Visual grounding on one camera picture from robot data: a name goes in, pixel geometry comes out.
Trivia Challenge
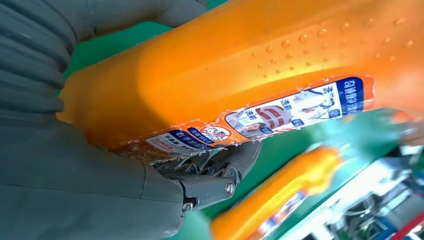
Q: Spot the blue shelving rack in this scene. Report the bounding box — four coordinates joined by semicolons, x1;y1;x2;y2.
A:
374;215;410;240

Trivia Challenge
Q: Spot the red bar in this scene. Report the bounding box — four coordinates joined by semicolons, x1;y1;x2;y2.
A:
390;218;424;240

